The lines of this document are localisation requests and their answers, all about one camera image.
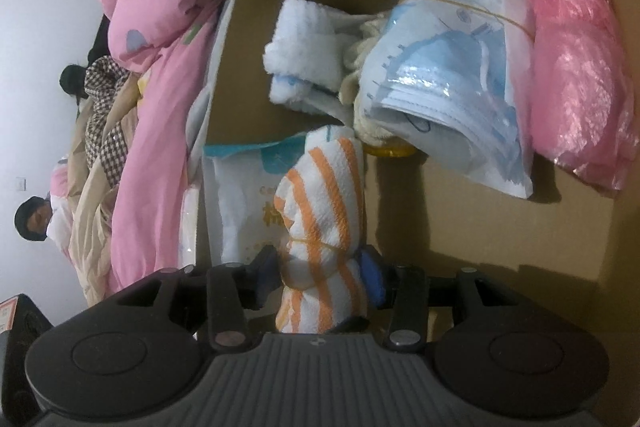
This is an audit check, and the checkered cloth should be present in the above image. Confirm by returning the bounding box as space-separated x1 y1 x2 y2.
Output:
85 55 129 187

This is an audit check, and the orange striped white towel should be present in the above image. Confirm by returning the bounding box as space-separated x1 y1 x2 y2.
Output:
273 126 368 334

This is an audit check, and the beige blanket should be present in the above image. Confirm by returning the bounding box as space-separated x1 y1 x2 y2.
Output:
67 74 140 307

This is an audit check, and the pink quilt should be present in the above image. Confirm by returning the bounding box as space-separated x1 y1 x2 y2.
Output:
99 0 224 291

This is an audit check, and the brown cardboard box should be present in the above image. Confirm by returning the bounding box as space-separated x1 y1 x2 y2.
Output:
206 0 639 426

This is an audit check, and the white fluffy sock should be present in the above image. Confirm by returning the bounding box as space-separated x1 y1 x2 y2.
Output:
262 0 354 122

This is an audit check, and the blue face mask pack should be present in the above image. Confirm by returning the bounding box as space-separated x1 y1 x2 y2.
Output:
358 0 535 199

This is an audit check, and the person lying on bed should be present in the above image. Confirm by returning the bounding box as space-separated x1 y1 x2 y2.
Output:
14 195 73 251

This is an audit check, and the white wet wipes pack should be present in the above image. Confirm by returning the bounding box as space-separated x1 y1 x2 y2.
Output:
203 134 305 265

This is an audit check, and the pink plastic bag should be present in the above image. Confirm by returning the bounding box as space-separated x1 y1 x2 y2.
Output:
530 0 639 192

